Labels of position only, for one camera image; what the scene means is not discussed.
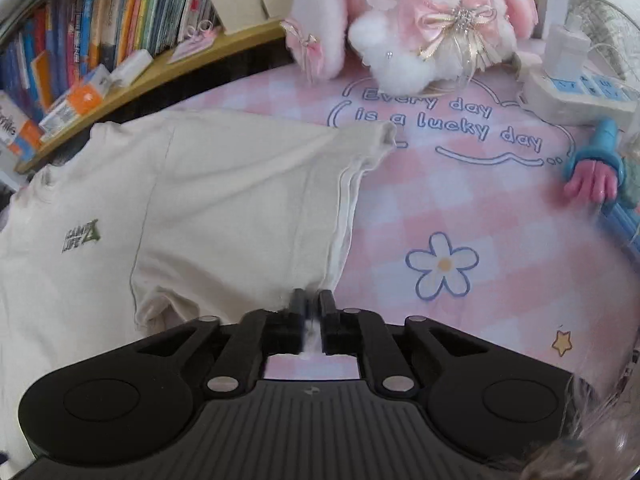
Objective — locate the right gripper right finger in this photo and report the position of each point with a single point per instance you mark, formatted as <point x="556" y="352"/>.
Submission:
<point x="364" y="335"/>

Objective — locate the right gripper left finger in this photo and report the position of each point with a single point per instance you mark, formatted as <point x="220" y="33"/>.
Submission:
<point x="259" y="335"/>

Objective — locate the cream t-shirt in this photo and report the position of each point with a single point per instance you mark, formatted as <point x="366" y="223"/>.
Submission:
<point x="173" y="216"/>

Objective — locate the pink checkered desk mat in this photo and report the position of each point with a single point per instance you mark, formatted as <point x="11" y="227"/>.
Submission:
<point x="466" y="221"/>

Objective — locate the wooden bookshelf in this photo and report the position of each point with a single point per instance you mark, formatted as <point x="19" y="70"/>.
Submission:
<point x="210" y="45"/>

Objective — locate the small white box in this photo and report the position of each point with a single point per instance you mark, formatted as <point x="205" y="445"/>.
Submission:
<point x="131" y="68"/>

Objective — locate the blue pink toy hand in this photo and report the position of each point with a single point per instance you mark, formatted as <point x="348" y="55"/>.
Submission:
<point x="607" y="176"/>

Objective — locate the flat white orange box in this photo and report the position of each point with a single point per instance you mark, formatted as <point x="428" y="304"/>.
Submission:
<point x="76" y="102"/>

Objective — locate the white orange usmile box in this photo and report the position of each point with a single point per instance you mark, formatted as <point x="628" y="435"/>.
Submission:
<point x="19" y="133"/>

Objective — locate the pink white bunny plush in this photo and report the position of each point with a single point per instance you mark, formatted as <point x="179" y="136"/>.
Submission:
<point x="411" y="47"/>

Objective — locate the white power strip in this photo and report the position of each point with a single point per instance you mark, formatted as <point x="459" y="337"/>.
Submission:
<point x="564" y="90"/>

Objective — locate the row of colourful books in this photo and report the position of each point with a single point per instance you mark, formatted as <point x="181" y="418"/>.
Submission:
<point x="47" y="46"/>

